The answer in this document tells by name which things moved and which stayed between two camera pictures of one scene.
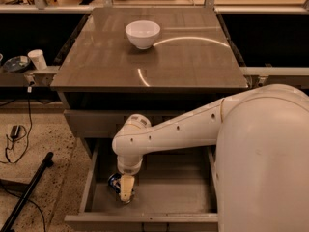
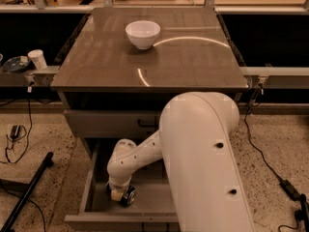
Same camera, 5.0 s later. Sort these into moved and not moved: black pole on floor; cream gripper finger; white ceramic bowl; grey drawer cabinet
Moved: cream gripper finger
Not moved: black pole on floor; grey drawer cabinet; white ceramic bowl
